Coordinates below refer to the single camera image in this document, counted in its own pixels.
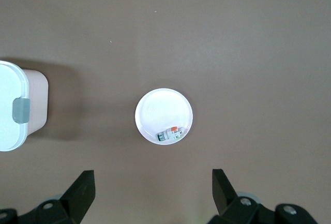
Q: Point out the white and green push-button switch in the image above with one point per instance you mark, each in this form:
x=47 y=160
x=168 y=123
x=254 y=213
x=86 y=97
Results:
x=169 y=134

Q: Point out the white lidded storage box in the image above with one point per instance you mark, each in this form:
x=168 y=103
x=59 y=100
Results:
x=9 y=89

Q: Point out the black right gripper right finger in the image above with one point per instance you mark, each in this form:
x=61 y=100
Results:
x=232 y=208

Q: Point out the white round plate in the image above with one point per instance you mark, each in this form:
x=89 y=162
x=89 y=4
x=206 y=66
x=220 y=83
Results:
x=163 y=107

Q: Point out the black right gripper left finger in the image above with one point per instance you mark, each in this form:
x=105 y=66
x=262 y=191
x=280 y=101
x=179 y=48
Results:
x=72 y=203

